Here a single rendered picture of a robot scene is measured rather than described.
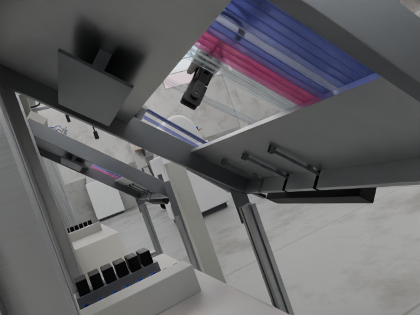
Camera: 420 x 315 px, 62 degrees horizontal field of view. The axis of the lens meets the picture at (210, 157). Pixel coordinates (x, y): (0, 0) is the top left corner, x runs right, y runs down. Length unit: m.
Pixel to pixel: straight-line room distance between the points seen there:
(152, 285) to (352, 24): 0.44
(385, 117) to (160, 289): 0.40
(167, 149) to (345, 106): 0.54
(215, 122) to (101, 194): 4.49
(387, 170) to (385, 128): 0.12
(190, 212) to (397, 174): 0.79
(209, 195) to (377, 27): 4.62
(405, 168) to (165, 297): 0.42
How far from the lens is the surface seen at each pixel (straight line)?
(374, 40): 0.34
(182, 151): 0.94
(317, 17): 0.31
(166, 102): 11.65
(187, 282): 0.59
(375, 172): 0.65
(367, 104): 0.49
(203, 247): 1.27
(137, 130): 0.92
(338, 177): 0.71
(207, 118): 11.93
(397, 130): 0.54
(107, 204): 10.15
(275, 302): 1.13
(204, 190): 4.87
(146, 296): 0.57
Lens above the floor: 0.83
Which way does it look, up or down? 1 degrees down
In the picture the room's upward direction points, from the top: 19 degrees counter-clockwise
